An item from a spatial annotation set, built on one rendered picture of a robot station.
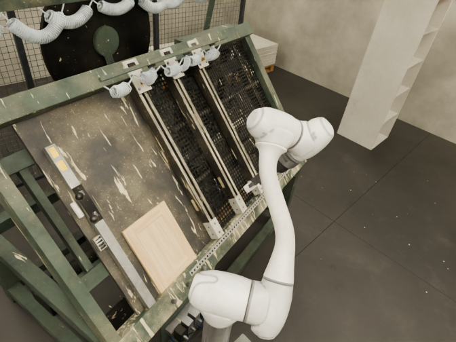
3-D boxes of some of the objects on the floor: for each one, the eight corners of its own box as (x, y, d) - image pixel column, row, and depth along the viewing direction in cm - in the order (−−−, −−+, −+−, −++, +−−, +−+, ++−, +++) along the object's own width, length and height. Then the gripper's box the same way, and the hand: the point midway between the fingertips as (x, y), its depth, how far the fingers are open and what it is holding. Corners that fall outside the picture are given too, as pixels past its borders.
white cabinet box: (370, 150, 494) (439, -3, 368) (336, 132, 524) (389, -14, 398) (387, 137, 530) (455, -6, 404) (355, 121, 560) (408, -16, 434)
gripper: (288, 147, 127) (250, 178, 143) (269, 154, 118) (231, 186, 134) (298, 163, 126) (260, 193, 142) (280, 172, 116) (240, 202, 132)
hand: (250, 185), depth 135 cm, fingers closed
